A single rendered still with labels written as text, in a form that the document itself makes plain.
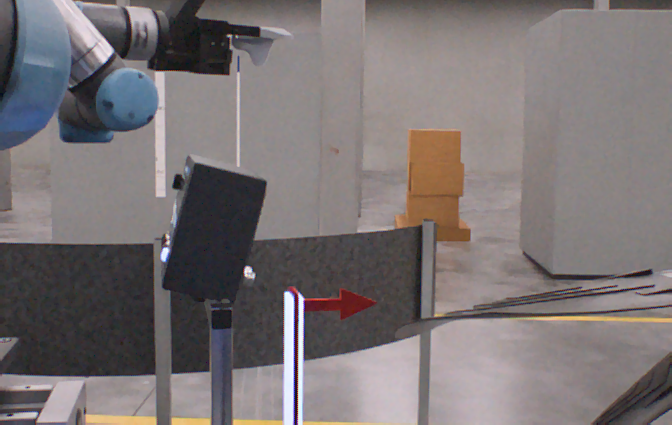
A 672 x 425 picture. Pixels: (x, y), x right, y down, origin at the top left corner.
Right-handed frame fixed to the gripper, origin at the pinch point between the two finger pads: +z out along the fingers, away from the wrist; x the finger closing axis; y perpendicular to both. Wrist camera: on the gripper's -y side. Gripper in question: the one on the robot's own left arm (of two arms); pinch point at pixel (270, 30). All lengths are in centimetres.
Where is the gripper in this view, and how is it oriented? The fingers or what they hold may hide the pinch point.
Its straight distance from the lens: 127.9
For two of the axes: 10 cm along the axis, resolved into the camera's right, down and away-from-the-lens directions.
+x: 5.7, 2.2, -7.9
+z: 8.1, -0.5, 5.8
